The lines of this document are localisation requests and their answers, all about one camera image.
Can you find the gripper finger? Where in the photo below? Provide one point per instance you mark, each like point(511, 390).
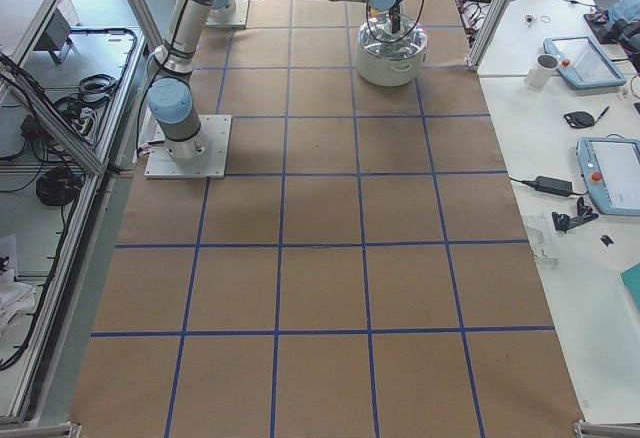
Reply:
point(394, 17)

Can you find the glass pot lid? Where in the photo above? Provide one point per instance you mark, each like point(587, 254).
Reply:
point(375, 38)

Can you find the white steel cooking pot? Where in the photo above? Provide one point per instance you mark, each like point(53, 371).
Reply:
point(387, 73)

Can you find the white mug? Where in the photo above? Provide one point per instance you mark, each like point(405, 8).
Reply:
point(544, 67)

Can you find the upper blue teach pendant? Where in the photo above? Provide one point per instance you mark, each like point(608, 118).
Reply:
point(583, 63)

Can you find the blue teach pendant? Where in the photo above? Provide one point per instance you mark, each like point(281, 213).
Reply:
point(610, 168)
point(583, 63)

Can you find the black round small object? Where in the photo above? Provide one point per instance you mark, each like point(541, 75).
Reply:
point(579, 119)

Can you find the black power adapter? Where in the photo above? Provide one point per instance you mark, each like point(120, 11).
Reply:
point(553, 186)

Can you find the black pen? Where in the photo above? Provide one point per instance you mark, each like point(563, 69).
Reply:
point(603, 113)

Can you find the clear acrylic piece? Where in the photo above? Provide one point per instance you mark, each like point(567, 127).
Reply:
point(540, 236)

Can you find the lower blue teach pendant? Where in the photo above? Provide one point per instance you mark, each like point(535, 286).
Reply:
point(610, 168)

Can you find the grey box on stand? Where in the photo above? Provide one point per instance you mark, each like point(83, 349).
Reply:
point(55, 39)

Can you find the teal notebook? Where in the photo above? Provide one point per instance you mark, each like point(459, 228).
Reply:
point(631, 280)

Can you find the aluminium frame post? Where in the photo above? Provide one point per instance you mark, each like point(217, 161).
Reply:
point(486, 33)

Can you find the black bracket part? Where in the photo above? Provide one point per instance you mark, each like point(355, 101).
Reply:
point(563, 222)

